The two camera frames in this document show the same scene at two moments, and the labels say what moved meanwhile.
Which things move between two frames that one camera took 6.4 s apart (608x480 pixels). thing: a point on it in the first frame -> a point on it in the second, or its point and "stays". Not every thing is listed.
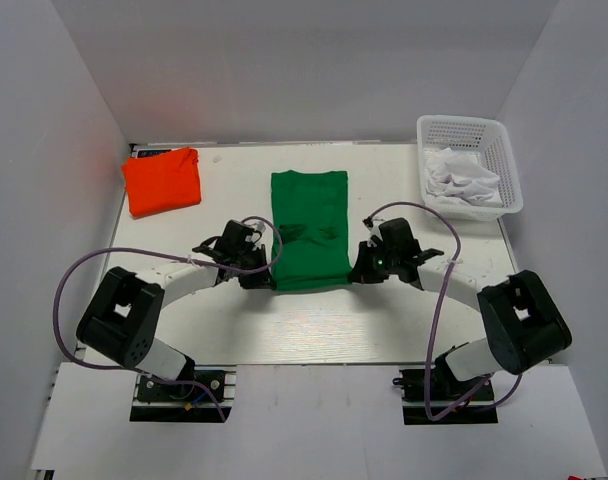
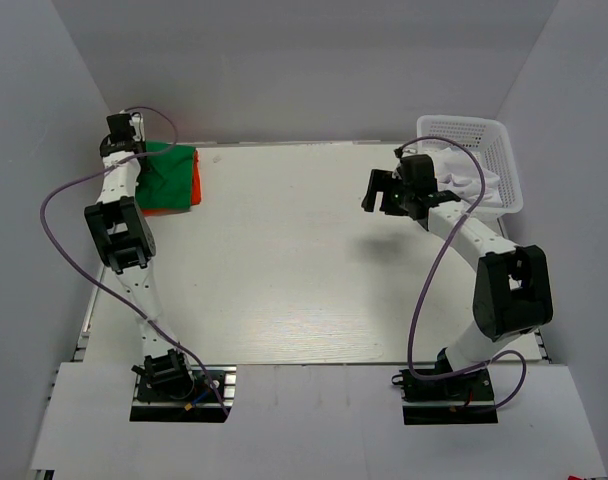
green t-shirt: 311,213 -> 167,181
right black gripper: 363,272 -> 381,181
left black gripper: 261,279 -> 144,145
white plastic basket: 481,140 stays
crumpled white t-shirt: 454,178 stays
